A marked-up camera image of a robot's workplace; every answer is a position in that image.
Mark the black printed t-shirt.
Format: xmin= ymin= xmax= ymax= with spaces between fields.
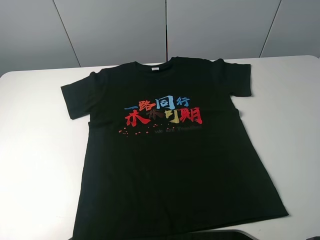
xmin=61 ymin=57 xmax=288 ymax=240

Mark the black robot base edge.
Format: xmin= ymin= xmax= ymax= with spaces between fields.
xmin=190 ymin=229 xmax=256 ymax=240

